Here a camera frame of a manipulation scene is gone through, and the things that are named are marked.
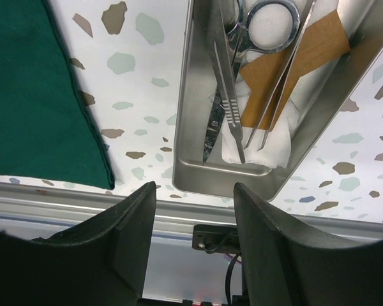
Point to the silver tweezers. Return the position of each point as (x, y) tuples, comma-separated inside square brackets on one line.
[(275, 93)]

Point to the rectangular metal tray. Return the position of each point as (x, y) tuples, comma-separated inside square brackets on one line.
[(319, 96)]

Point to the silver scalpel handle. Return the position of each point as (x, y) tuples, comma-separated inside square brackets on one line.
[(229, 98)]

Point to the aluminium rail frame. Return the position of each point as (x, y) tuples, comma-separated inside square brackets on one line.
[(68, 207)]

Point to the white gauze pad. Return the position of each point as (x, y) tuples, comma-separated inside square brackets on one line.
[(266, 147)]

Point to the tan adhesive bandage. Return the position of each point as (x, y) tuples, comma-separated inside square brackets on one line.
[(258, 108), (324, 41)]

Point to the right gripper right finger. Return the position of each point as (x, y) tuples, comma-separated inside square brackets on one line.
[(289, 262)]

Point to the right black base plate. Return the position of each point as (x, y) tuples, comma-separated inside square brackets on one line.
[(215, 239)]

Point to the dark green surgical cloth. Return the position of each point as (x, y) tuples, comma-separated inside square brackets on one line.
[(46, 130)]

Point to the silver surgical scissors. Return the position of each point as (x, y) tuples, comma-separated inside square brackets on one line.
[(270, 26)]

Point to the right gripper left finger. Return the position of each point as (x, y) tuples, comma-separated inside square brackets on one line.
[(101, 261)]

